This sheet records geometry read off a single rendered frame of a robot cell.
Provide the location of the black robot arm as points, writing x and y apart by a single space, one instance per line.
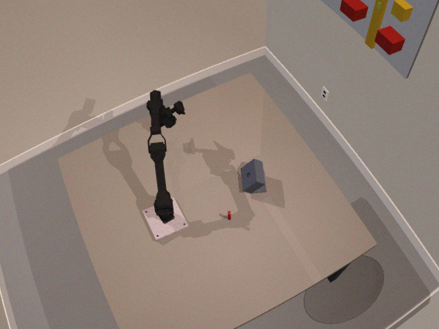
163 205

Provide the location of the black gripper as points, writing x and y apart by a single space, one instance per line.
178 108

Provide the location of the dark grey panel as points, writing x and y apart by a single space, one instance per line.
253 177

